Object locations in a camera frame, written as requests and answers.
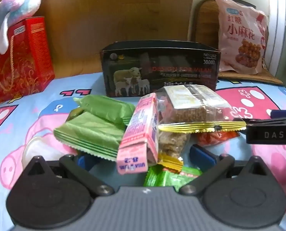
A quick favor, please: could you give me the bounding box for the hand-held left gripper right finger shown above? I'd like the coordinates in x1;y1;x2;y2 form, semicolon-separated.
181;144;270;195

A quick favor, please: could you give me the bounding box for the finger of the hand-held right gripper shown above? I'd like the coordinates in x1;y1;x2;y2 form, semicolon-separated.
269;109;286;119
234;118;286;127

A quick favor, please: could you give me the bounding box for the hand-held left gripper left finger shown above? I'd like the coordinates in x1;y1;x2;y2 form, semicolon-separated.
23;154;115;196

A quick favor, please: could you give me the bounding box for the green wafer packet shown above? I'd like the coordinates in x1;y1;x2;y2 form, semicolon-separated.
53;112;125;162
73;95;135;126

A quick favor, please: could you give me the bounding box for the clear packet brown grain bar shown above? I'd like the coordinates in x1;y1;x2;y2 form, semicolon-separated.
157;131;191;173
157;85;247;134

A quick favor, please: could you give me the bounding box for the pink carton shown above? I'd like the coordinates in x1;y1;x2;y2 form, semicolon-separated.
116;93;159;175

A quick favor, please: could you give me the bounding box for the black box with sheep print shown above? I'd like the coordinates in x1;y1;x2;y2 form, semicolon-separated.
100;41;222;98

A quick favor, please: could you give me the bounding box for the red snack packet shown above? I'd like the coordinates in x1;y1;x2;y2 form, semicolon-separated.
197;129;240;148

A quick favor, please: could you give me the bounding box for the pig print blanket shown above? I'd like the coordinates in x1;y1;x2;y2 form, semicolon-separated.
0;72;286;231

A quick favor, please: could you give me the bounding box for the shiny green snack packet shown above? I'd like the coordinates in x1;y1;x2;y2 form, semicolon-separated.
143;165;203;187

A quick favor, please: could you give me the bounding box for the clear plastic wrapper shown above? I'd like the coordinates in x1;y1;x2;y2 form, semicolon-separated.
22;137;63;165

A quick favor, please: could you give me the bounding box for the large pink snack bag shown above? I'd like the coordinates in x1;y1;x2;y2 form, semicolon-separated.
214;0;269;75

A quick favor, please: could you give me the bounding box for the wicker chair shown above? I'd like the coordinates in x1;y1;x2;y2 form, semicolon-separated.
187;0;285;85

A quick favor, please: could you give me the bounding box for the red gift bag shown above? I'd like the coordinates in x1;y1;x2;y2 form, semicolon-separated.
0;16;56;103

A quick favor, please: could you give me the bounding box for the wooden headboard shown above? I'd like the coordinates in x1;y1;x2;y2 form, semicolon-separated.
0;0;194;82

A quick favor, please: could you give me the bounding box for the pink and blue plush toy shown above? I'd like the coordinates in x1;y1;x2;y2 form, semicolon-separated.
0;0;47;54

